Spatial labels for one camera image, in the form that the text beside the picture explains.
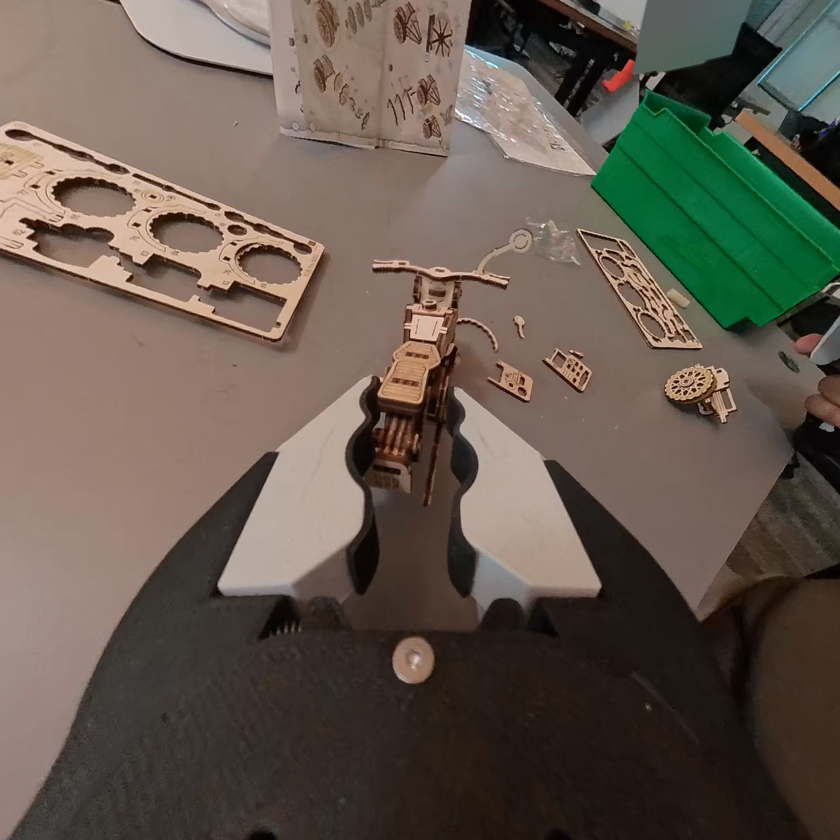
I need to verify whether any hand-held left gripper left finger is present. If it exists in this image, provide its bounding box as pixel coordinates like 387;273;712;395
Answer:
217;375;383;606

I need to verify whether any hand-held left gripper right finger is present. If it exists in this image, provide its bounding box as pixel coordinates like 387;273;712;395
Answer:
448;387;602;624

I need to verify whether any wooden motorcycle model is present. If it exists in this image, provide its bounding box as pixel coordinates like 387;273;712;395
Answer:
372;258;511;506

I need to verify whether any person's right hand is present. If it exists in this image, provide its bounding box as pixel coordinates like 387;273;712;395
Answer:
795;333;840;429

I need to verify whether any wooden wheel assembly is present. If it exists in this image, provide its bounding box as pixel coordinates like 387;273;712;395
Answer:
664;364;739;425

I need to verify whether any small wooden panel piece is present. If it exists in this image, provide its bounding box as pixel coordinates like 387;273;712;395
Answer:
542;348;593;392
487;360;534;403

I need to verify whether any green plastic bin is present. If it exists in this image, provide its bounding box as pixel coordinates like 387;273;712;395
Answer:
591;88;840;330

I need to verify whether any curved toothed wooden piece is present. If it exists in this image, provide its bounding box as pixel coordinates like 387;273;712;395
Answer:
457;317;500;355

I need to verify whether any brown background table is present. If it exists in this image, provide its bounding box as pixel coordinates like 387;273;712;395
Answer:
734;108;840;214

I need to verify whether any small punched wooden sheet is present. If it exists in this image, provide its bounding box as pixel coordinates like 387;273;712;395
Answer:
576;227;703;350

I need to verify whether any small clear plastic bag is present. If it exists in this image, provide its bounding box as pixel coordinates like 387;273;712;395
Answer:
525;218;581;265

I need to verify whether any black office chair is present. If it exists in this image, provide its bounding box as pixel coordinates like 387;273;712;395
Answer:
656;23;783;129

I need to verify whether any person's leg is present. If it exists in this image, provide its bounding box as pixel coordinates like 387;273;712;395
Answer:
699;577;840;840

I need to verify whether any plastic-wrapped printed paper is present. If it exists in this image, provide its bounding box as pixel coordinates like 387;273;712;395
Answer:
455;46;597;177

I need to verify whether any wooden-edged background table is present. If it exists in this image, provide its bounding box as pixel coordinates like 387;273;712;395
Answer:
469;0;641;119

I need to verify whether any wooden sheet with round holes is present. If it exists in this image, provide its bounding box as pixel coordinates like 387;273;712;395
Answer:
0;121;326;343

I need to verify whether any folded instruction booklet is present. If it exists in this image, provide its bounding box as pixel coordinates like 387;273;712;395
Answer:
270;0;472;157

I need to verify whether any white monitor stand base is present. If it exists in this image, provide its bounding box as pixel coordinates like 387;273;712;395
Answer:
120;0;277;76

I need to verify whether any wooden ring piece with arm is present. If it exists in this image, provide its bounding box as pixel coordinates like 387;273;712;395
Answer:
476;228;534;273

